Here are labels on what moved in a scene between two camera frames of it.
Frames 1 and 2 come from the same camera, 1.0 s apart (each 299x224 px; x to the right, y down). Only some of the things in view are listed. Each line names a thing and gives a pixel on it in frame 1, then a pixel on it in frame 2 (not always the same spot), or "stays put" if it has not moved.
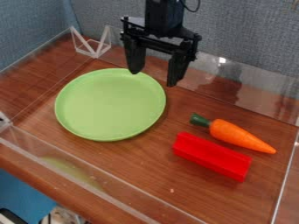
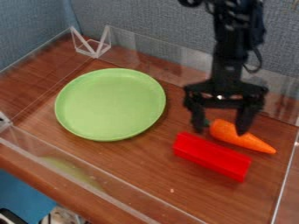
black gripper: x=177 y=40 to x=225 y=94
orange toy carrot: x=229 y=133 stays put
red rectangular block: x=211 y=156 stays put
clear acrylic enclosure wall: x=137 y=136 stays put
